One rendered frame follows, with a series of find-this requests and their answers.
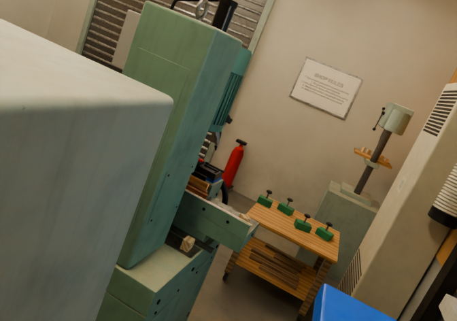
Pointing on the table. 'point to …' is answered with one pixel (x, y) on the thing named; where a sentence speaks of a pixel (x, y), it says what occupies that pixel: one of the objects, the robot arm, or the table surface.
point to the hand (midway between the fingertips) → (205, 145)
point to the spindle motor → (230, 90)
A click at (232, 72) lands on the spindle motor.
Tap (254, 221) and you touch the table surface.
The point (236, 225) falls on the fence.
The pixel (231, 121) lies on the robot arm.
